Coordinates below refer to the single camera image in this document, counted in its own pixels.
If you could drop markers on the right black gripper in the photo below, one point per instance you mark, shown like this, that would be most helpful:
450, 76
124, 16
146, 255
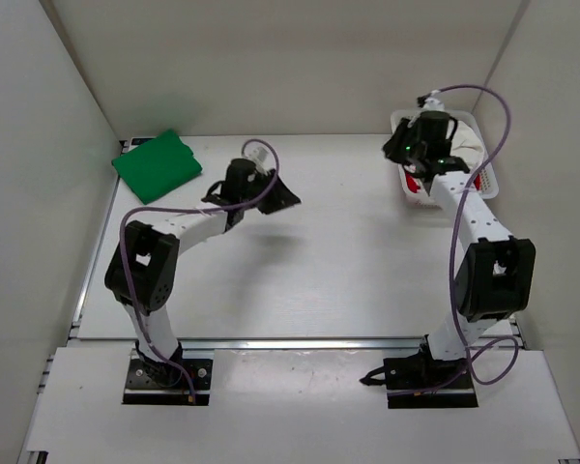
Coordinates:
393, 150

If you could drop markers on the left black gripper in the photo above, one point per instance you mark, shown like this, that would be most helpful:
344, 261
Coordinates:
279, 197

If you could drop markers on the green polo shirt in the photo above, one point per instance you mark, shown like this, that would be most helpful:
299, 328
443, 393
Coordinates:
157, 167

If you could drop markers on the white t shirt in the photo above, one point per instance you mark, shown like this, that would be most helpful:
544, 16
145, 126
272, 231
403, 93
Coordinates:
466, 144

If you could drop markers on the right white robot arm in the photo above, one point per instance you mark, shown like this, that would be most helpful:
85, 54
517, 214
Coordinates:
490, 270

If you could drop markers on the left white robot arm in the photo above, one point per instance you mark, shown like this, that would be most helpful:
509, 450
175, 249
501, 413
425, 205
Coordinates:
141, 273

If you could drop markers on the red t shirt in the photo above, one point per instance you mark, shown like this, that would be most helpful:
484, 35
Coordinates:
413, 186

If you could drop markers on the white plastic basket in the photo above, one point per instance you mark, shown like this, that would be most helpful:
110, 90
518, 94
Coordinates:
489, 183

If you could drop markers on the blue label sticker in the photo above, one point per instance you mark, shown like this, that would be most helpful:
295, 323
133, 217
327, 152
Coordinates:
140, 140

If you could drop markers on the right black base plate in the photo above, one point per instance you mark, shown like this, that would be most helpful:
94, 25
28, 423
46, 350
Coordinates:
418, 382

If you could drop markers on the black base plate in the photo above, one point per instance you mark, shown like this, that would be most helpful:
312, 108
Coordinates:
198, 382
418, 382

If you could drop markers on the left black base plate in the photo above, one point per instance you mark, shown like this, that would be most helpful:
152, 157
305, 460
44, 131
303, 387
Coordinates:
198, 382

